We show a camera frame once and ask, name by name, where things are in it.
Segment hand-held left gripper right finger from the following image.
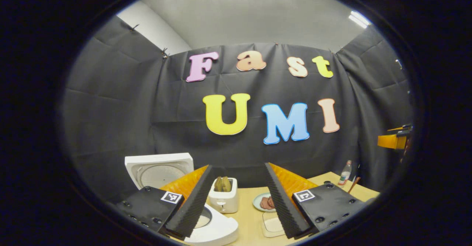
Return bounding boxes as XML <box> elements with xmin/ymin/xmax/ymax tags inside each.
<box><xmin>264</xmin><ymin>162</ymin><xmax>365</xmax><ymax>239</ymax></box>

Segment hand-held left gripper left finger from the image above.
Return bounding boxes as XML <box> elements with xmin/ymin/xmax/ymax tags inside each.
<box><xmin>117</xmin><ymin>165</ymin><xmax>214</xmax><ymax>239</ymax></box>

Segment white rice cooker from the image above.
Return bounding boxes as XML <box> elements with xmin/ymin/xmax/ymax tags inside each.
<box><xmin>125</xmin><ymin>153</ymin><xmax>239</xmax><ymax>246</ymax></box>

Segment pale green plate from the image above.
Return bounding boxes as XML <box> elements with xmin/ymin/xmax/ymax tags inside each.
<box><xmin>253</xmin><ymin>193</ymin><xmax>277</xmax><ymax>212</ymax></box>

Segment white toaster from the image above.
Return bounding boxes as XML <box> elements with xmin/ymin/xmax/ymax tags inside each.
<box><xmin>208</xmin><ymin>177</ymin><xmax>239</xmax><ymax>214</ymax></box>

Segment brown bread slices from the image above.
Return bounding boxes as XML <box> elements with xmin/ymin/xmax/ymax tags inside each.
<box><xmin>214</xmin><ymin>176</ymin><xmax>232</xmax><ymax>192</ymax></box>

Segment clear plastic water bottle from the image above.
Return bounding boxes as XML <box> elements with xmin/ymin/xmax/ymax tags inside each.
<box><xmin>338</xmin><ymin>160</ymin><xmax>352</xmax><ymax>186</ymax></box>

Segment black backdrop cloth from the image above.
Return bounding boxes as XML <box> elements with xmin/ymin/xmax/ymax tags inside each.
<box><xmin>62</xmin><ymin>15</ymin><xmax>413</xmax><ymax>206</ymax></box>

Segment ceiling light panel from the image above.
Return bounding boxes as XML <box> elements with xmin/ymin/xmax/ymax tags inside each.
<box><xmin>348</xmin><ymin>11</ymin><xmax>371</xmax><ymax>29</ymax></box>

